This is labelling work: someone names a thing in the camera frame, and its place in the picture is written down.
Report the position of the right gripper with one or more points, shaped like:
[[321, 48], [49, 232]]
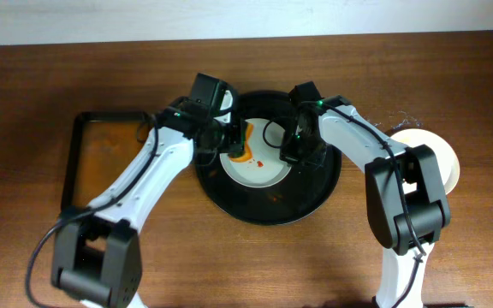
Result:
[[294, 151]]

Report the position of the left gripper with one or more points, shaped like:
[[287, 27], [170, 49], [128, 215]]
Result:
[[235, 139]]

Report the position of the orange green scrub sponge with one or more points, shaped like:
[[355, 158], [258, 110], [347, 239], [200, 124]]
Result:
[[246, 154]]

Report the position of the grey-white plate with sauce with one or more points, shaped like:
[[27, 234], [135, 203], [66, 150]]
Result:
[[264, 168]]

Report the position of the white plate with sauce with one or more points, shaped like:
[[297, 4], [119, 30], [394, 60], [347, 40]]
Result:
[[447, 159]]

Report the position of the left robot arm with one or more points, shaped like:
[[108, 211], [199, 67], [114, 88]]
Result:
[[96, 258]]

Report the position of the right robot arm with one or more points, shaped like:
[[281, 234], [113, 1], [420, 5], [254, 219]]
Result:
[[406, 203]]

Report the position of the round black serving tray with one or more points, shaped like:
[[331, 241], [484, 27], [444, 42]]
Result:
[[298, 195]]

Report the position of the black rectangular water tray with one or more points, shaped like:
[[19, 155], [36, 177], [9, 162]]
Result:
[[103, 144]]

